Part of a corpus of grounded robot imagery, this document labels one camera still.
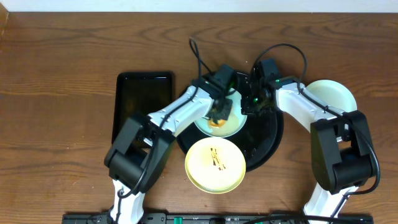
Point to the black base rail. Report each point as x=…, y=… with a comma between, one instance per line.
x=161, y=218

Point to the round black tray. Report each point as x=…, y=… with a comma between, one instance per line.
x=258, y=139

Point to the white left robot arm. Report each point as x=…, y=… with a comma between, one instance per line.
x=142, y=147

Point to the yellow plate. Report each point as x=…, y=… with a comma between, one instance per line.
x=215, y=165

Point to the rectangular black tray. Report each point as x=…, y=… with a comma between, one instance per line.
x=141, y=92

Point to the mint green plate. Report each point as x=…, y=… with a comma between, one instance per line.
x=231, y=126
x=333, y=93

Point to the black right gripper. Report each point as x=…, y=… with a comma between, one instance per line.
x=248, y=108

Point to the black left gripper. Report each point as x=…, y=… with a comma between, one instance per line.
x=221, y=107

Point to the orange green sponge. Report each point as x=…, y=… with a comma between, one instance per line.
x=218, y=117

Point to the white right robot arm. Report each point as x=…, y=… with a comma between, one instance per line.
x=341, y=149

